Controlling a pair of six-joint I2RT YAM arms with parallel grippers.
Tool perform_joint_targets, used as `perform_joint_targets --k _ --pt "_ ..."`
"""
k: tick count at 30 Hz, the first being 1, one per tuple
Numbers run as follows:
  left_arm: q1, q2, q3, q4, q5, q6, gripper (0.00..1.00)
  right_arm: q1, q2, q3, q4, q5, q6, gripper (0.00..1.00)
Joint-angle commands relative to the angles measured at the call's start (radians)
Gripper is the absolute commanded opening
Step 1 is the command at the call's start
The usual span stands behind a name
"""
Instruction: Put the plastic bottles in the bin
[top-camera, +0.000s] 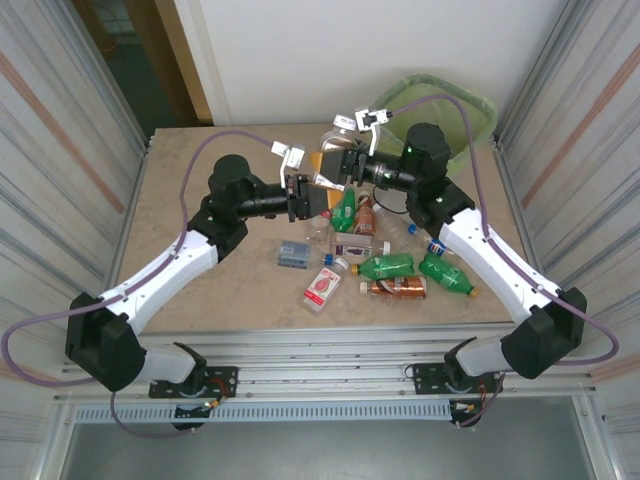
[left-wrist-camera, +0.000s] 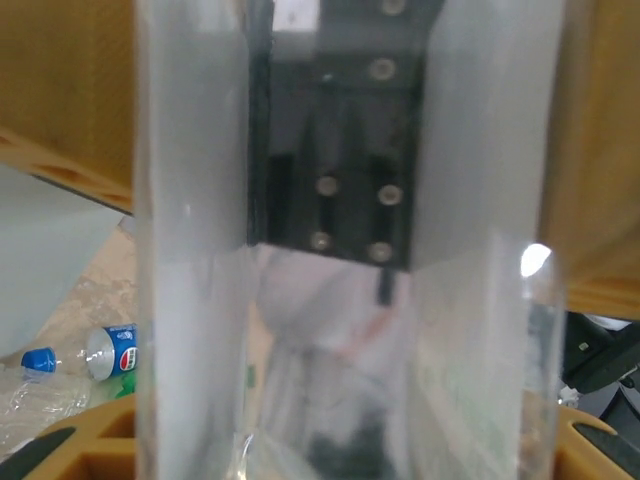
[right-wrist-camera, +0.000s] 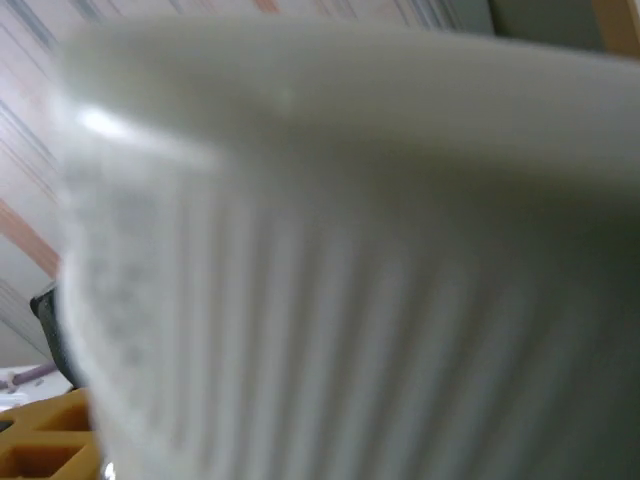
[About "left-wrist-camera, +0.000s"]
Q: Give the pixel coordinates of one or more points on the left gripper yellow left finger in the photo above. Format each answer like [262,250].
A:
[100,450]

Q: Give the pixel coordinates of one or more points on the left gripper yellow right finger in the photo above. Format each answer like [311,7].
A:
[600,450]

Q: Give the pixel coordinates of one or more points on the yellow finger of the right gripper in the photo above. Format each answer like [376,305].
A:
[600,150]
[65,65]

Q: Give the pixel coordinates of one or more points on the green soda bottle yellow cap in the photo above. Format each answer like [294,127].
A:
[124,387]

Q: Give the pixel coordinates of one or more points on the slim clear bottle green label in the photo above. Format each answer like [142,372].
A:
[200,300]

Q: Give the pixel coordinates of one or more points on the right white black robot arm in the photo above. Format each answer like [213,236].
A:
[600,365]

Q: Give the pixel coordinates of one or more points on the translucent grey waste bin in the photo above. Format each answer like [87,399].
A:
[45,250]

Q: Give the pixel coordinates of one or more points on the clear bottle white cap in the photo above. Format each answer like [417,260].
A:
[40,400]

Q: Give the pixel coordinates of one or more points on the Pepsi bottle blue cap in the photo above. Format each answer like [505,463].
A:
[115,350]

